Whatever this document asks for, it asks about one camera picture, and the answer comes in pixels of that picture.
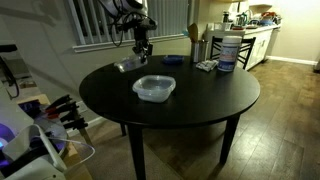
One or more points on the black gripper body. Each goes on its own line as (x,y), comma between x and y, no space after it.
(141,35)

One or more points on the small clear plastic lunchbox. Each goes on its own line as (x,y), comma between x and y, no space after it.
(130,63)

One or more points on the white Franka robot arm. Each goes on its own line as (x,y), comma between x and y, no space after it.
(126,5)

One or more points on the large clear plastic lunchbox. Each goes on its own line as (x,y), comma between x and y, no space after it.
(154,87)

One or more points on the blue plastic lid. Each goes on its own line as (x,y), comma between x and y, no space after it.
(173,59)

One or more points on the white vertical window blinds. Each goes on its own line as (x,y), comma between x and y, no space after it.
(170,16)

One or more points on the white window sill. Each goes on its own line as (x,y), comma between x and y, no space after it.
(100,46)

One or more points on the wooden spatula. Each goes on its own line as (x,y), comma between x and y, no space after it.
(193,31)

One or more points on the metal utensil holder cup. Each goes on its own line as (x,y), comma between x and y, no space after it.
(199,51)

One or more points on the round black wooden table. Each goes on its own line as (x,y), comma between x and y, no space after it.
(200,96)

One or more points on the white wipes canister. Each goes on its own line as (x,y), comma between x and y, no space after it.
(229,55)

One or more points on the dark bottle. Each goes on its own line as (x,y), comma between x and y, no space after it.
(226,16)

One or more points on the glass kettle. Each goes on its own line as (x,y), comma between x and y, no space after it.
(241,19)

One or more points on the black dining chair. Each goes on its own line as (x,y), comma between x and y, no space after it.
(249,50)

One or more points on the white kitchen counter cabinet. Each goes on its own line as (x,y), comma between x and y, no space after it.
(260,43)

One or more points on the blue bowl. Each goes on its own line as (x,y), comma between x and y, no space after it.
(266,22)

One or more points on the black office chair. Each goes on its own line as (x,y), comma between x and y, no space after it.
(6,48)

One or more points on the wooden robot mounting board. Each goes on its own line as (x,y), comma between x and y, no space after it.
(75,168)

